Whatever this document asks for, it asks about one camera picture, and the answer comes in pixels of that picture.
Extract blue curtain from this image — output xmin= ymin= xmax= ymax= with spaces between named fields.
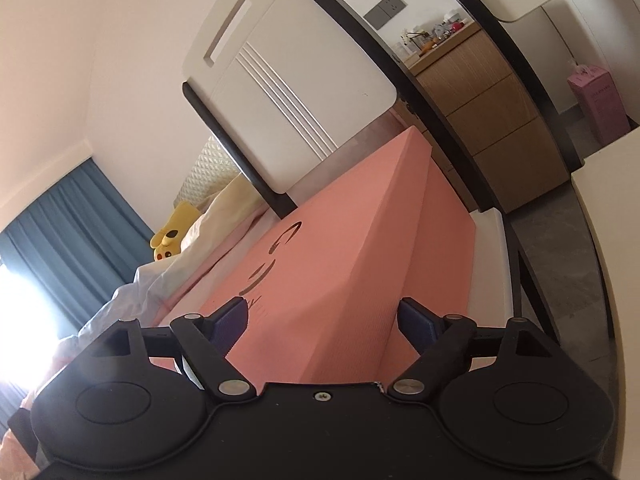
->
xmin=1 ymin=159 xmax=152 ymax=420

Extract clutter on cabinet top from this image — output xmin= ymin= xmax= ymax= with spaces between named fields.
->
xmin=399 ymin=10 xmax=473 ymax=56

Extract grey wall socket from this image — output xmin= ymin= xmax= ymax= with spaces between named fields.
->
xmin=363 ymin=0 xmax=407 ymax=30

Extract pastel duvet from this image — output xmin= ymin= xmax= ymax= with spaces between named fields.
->
xmin=60 ymin=178 xmax=266 ymax=356

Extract pink gift box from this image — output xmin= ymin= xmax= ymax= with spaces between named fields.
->
xmin=567 ymin=65 xmax=630 ymax=145

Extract wooden drawer cabinet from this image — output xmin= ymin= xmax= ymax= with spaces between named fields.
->
xmin=406 ymin=23 xmax=570 ymax=212

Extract left white folding chair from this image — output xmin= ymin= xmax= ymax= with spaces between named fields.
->
xmin=181 ymin=0 xmax=584 ymax=346

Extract yellow plush toy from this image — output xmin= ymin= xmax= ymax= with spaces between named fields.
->
xmin=150 ymin=200 xmax=201 ymax=261

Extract salmon pink box lid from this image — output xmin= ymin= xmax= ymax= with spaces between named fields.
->
xmin=175 ymin=128 xmax=475 ymax=387

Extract quilted cream headboard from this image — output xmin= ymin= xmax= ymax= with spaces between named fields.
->
xmin=174 ymin=136 xmax=240 ymax=206

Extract pink bed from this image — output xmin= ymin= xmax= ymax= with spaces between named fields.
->
xmin=0 ymin=209 xmax=266 ymax=480

